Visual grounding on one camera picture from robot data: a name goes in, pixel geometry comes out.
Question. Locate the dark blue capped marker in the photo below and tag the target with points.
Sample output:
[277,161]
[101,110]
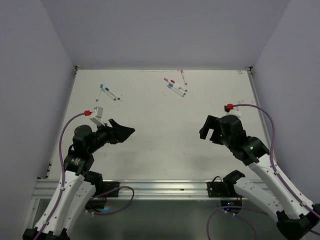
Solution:
[116,97]

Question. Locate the thin light blue marker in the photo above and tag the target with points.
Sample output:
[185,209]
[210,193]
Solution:
[99,94]

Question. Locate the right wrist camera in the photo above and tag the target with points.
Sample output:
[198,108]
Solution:
[232,110]

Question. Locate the light blue capped marker right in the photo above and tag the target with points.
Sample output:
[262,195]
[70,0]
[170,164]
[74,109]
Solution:
[176,91]

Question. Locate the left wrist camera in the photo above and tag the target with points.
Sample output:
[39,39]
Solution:
[96,116]

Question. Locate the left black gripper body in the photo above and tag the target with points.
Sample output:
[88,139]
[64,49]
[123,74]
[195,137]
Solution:
[104,135]

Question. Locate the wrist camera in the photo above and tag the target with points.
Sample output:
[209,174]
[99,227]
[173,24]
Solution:
[96,116]
[232,110]

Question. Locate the pink capped marker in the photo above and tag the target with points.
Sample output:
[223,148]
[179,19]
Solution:
[167,80]

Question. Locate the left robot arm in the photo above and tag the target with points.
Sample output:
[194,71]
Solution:
[77,184]

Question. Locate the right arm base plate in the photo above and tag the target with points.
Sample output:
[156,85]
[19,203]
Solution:
[220,189]

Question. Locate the brown capped marker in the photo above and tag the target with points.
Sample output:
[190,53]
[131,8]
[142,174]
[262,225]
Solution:
[178,85]

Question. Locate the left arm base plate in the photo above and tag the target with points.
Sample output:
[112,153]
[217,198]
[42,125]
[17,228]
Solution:
[110,188]

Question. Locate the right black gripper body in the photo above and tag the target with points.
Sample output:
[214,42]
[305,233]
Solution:
[226,140]

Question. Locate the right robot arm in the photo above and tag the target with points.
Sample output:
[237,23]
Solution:
[294,214]

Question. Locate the aluminium rail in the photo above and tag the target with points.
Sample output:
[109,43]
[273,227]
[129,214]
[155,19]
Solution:
[144,189]

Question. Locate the purple capped marker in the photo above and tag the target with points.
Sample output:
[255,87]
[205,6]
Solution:
[183,77]

